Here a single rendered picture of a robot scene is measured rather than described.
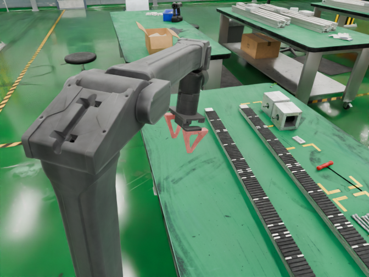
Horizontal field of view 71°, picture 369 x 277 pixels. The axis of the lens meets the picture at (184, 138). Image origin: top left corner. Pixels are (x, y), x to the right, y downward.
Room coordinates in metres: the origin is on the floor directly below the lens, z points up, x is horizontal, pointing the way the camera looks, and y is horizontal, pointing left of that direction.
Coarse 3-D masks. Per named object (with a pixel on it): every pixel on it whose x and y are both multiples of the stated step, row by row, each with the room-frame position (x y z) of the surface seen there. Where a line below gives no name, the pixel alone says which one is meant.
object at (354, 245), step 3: (360, 240) 0.42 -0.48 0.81; (363, 240) 0.42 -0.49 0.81; (348, 243) 0.41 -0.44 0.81; (351, 243) 0.41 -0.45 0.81; (354, 243) 0.41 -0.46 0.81; (357, 243) 0.41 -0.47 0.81; (360, 243) 0.41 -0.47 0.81; (363, 243) 0.41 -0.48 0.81; (366, 243) 0.41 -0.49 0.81; (351, 246) 0.40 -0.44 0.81; (354, 246) 0.40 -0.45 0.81; (357, 246) 0.40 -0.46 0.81; (360, 246) 0.40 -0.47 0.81; (363, 246) 0.40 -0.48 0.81; (366, 246) 0.40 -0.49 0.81; (354, 249) 0.39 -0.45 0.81
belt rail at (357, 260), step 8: (248, 120) 1.09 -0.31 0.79; (272, 152) 0.84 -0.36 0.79; (280, 160) 0.78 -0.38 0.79; (296, 184) 0.66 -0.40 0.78; (304, 192) 0.61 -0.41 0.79; (312, 200) 0.57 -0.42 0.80; (320, 216) 0.52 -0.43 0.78; (328, 224) 0.49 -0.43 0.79; (336, 232) 0.46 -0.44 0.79; (344, 240) 0.42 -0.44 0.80; (352, 256) 0.39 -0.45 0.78; (360, 264) 0.36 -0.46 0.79; (368, 272) 0.34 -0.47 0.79
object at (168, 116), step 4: (164, 116) 0.64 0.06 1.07; (168, 116) 0.63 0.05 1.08; (172, 116) 0.64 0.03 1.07; (168, 120) 0.63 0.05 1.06; (168, 124) 0.63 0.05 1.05; (176, 128) 0.65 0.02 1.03; (180, 128) 0.64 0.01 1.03; (172, 132) 0.63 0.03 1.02; (176, 132) 0.64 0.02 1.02; (172, 136) 0.63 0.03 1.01; (176, 136) 0.63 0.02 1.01
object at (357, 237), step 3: (354, 234) 0.44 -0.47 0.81; (357, 234) 0.43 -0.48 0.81; (360, 234) 0.43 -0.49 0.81; (345, 237) 0.42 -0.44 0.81; (348, 237) 0.42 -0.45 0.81; (351, 237) 0.43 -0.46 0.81; (354, 237) 0.43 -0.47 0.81; (357, 237) 0.42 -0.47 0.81; (360, 237) 0.42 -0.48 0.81; (363, 237) 0.42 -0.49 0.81; (345, 240) 0.42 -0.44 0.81; (348, 240) 0.42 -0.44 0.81; (351, 240) 0.42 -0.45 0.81; (354, 240) 0.42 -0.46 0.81; (357, 240) 0.42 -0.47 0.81
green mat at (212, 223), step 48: (240, 96) 1.38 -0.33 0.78; (288, 96) 1.38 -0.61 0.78; (192, 144) 0.91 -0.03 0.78; (240, 144) 0.91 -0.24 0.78; (288, 144) 0.91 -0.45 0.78; (336, 144) 0.91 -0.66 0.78; (192, 192) 0.62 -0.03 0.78; (240, 192) 0.62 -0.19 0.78; (288, 192) 0.62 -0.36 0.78; (336, 192) 0.62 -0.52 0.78; (192, 240) 0.44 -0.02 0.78; (240, 240) 0.44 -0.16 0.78; (336, 240) 0.44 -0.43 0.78
